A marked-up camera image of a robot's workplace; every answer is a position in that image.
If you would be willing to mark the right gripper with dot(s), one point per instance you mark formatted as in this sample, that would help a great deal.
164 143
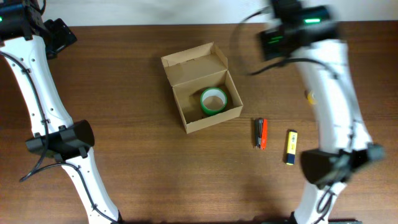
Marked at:
271 48

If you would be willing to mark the black and orange stapler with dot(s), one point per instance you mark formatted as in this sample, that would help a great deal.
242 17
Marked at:
260 133

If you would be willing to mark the yellow highlighter marker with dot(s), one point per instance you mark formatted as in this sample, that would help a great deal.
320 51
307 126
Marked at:
291 147

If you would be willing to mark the small yellow tape roll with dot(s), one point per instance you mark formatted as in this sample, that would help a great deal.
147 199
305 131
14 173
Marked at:
311 98

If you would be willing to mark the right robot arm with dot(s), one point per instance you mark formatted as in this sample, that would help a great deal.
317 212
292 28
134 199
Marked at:
310 38

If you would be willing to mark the brown cardboard box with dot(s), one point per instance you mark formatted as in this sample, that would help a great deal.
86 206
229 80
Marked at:
190 73

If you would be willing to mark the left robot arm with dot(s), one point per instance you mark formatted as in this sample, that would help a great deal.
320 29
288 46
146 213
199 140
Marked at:
27 44

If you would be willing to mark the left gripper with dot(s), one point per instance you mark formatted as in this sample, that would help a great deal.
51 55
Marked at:
64 37

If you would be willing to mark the green tape roll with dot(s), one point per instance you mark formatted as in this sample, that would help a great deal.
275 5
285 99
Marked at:
213 101

